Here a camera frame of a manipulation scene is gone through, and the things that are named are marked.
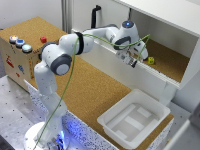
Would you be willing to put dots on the white plastic box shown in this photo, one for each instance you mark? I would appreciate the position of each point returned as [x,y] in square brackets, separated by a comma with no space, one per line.
[133,120]

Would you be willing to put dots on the green button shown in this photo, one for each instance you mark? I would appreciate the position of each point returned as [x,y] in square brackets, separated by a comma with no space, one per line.
[26,48]

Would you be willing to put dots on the wooden drawer box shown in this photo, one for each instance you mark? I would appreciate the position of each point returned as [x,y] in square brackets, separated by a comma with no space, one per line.
[25,28]

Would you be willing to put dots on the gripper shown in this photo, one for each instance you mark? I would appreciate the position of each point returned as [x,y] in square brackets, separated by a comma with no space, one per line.
[126,55]

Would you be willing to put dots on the red button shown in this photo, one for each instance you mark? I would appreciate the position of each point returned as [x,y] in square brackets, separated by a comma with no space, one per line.
[13,39]

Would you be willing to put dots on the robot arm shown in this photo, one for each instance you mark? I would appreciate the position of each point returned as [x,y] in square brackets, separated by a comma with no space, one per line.
[53,55]

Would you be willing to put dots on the white sliding door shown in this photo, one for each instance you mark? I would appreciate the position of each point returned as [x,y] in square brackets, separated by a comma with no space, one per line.
[111,13]

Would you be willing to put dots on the yellow block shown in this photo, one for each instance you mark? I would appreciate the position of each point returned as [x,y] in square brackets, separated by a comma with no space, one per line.
[151,60]

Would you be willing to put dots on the blue button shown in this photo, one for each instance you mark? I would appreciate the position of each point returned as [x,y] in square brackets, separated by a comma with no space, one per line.
[20,42]

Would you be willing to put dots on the white cabinet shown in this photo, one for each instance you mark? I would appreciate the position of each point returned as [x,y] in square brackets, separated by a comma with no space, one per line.
[166,13]

